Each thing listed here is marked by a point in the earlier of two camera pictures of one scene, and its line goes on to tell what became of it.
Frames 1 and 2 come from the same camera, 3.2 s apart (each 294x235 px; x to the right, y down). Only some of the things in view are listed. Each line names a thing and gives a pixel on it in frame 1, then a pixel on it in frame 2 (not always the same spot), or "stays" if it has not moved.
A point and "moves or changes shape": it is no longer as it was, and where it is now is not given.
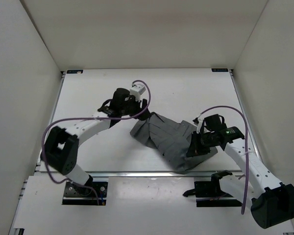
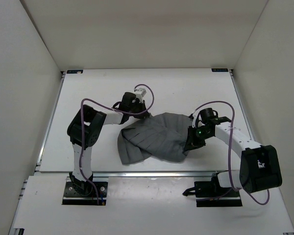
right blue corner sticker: x=220 y=70 stays
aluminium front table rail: x=138 y=173 stays
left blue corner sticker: x=80 y=71 stays
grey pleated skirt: x=171 y=139 moves or changes shape
